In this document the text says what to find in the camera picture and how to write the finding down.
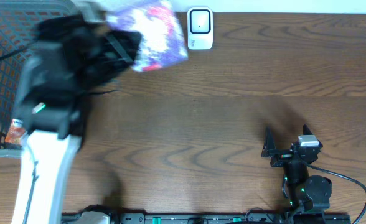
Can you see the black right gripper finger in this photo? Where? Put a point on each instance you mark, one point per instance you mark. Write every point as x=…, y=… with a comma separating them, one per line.
x=269, y=148
x=306, y=130

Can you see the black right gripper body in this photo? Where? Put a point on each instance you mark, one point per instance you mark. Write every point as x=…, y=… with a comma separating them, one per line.
x=282, y=157

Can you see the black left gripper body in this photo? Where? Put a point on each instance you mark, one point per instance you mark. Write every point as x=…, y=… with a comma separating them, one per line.
x=121, y=50

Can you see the purple snack bag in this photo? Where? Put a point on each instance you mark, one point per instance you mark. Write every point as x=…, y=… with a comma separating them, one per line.
x=163, y=41

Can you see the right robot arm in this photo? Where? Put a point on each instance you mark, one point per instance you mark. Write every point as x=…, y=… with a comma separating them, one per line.
x=308, y=194

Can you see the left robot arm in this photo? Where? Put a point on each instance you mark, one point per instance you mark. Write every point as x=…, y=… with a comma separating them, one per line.
x=54, y=109

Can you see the white barcode scanner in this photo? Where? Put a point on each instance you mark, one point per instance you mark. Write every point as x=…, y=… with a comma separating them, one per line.
x=200, y=28

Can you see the grey plastic mesh basket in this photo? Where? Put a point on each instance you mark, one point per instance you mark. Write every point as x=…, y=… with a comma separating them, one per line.
x=18, y=19

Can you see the orange tissue pack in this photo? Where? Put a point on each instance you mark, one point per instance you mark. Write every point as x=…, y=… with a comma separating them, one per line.
x=15, y=132

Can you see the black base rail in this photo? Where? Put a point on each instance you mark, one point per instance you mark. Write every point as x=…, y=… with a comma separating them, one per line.
x=139, y=218

